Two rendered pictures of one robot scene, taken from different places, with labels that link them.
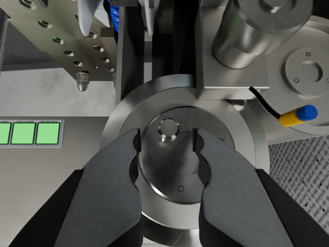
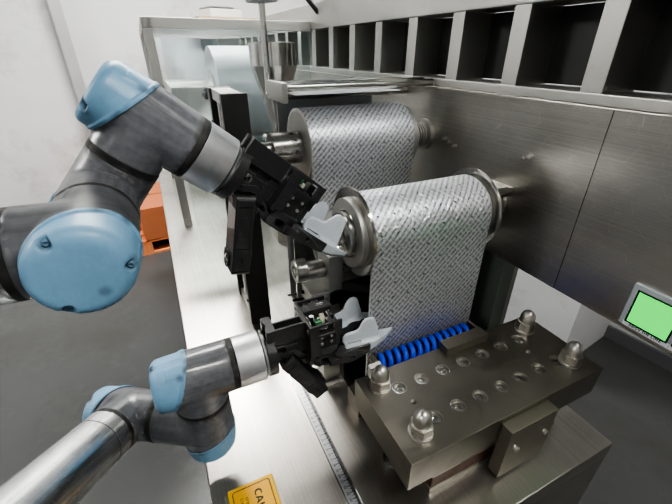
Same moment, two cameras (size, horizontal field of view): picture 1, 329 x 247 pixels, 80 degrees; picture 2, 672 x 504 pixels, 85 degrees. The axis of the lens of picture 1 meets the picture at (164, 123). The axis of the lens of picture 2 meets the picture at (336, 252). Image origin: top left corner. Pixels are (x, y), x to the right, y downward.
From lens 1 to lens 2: 0.53 m
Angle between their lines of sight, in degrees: 62
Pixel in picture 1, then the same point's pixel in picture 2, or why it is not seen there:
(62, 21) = (462, 382)
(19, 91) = not seen: outside the picture
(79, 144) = (606, 271)
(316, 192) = (350, 170)
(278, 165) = (381, 180)
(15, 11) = (479, 416)
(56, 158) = (655, 270)
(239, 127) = not seen: hidden behind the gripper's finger
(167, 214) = (351, 209)
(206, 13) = (327, 287)
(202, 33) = (328, 279)
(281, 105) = not seen: hidden behind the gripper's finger
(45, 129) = (654, 324)
